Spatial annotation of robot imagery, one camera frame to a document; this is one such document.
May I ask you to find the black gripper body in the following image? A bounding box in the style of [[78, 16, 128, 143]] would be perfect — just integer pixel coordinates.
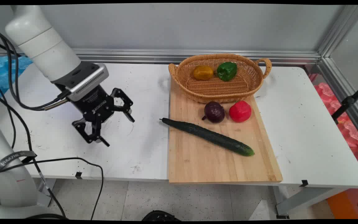
[[71, 85, 115, 123]]

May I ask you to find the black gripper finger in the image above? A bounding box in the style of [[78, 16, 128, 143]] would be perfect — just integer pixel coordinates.
[[72, 118, 110, 147], [110, 88, 135, 123]]

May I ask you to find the yellow bell pepper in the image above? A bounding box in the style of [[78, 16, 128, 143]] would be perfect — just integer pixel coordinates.
[[193, 65, 214, 81]]

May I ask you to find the grey table leg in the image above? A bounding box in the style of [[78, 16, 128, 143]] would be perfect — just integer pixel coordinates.
[[37, 178, 57, 208], [273, 185, 350, 219]]

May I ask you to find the purple red onion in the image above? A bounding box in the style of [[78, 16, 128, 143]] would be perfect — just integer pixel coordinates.
[[202, 101, 225, 123]]

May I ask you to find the dark green cucumber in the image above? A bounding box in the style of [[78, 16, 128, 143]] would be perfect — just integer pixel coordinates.
[[159, 118, 255, 157]]

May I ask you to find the woven wicker basket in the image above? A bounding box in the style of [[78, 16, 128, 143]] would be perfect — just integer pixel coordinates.
[[168, 54, 272, 104]]

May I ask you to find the blue foam mat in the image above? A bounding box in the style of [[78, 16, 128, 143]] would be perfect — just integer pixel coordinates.
[[0, 55, 33, 109]]

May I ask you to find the wooden cutting board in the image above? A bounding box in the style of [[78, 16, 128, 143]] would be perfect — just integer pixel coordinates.
[[168, 78, 283, 184]]

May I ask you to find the green bell pepper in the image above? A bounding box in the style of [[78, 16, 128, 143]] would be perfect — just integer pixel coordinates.
[[217, 62, 238, 82]]

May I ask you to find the black round object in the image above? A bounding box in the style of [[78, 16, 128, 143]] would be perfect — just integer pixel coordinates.
[[142, 210, 181, 222]]

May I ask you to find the red bell pepper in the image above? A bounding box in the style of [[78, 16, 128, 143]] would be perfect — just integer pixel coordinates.
[[229, 100, 252, 123]]

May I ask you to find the black tripod stand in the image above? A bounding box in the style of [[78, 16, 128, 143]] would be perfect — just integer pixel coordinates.
[[331, 80, 358, 125]]

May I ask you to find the red foam mat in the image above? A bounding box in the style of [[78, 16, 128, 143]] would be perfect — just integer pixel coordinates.
[[310, 73, 358, 175]]

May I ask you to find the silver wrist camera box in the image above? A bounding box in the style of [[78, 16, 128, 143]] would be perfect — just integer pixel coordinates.
[[51, 62, 109, 102]]

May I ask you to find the thin black looped cable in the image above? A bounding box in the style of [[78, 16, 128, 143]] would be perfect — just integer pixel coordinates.
[[0, 157, 104, 219]]

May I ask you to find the aluminium frame rail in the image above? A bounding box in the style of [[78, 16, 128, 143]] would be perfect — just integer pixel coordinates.
[[317, 57, 358, 146], [0, 48, 321, 65]]

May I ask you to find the long black cable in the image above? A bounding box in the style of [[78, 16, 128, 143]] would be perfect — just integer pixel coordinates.
[[0, 76, 66, 218]]

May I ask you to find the black cable with silver plug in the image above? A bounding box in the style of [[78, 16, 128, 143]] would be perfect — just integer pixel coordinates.
[[0, 24, 71, 111]]

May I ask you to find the grey velcro strap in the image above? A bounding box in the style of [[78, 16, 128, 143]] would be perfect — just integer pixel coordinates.
[[0, 151, 38, 175]]

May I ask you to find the aluminium frame post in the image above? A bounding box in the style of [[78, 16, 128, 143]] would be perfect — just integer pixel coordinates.
[[317, 5, 358, 58]]

